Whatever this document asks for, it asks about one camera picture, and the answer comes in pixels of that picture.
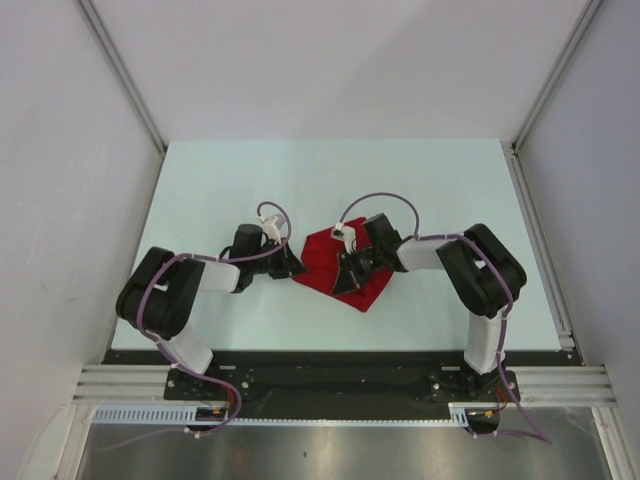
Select right aluminium frame post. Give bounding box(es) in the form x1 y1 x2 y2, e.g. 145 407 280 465
511 0 606 152

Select aluminium frame post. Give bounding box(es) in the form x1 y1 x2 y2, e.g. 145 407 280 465
74 0 168 158
511 0 606 152

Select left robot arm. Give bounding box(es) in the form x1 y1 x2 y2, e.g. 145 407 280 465
116 224 306 400

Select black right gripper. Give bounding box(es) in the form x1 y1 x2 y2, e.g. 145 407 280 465
333 245 384 297

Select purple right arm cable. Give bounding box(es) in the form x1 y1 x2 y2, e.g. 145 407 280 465
335 191 552 445

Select red cloth napkin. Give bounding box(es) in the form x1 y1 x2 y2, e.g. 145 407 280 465
293 227 393 313

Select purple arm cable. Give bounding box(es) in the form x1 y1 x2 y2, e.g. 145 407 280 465
97 200 292 451
335 191 552 445

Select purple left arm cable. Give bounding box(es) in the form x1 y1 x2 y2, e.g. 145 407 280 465
97 200 292 451

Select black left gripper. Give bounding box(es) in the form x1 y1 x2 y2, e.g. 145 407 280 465
249 238 307 280

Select left aluminium frame post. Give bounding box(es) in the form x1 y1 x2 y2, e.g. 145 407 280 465
74 0 168 158

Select aluminium front rail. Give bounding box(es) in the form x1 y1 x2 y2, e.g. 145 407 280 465
74 365 617 408

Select white slotted cable duct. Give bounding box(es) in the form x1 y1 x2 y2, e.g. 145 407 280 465
92 402 474 429

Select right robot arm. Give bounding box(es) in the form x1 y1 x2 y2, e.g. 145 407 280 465
330 214 527 401

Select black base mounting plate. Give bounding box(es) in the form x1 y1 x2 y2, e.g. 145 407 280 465
101 349 585 407

